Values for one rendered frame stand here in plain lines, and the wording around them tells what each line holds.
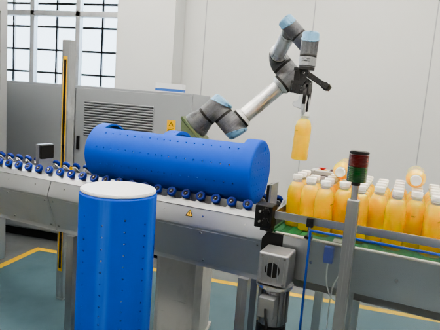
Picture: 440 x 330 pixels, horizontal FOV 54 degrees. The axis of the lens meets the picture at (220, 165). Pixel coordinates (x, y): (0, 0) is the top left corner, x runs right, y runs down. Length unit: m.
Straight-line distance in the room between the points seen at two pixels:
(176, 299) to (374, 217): 1.31
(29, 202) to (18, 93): 1.96
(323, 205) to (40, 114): 3.08
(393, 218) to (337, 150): 3.03
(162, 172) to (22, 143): 2.55
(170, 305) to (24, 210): 0.98
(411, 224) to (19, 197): 1.97
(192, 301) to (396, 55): 3.21
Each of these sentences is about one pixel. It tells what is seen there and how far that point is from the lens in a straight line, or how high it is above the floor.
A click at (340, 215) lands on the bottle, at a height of 0.99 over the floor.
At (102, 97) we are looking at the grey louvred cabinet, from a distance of 3.90.
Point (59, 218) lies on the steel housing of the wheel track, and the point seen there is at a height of 0.71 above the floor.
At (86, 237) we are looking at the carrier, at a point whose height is 0.88.
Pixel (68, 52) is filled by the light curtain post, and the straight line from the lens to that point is 2.92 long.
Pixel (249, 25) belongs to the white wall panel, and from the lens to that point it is 4.83.
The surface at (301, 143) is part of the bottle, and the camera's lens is 1.93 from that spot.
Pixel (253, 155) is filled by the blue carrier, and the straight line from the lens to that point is 1.81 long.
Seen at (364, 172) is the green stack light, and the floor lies 1.19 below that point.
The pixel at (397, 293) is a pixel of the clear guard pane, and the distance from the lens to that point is 1.64.
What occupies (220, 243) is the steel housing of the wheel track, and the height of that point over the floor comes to 0.77.
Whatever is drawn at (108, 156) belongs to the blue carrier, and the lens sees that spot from 2.14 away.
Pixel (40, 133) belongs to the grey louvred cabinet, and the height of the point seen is 1.00.
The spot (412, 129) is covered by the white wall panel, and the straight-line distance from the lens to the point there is 4.71.
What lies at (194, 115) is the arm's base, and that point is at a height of 1.30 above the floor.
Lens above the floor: 1.37
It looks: 8 degrees down
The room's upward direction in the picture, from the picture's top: 4 degrees clockwise
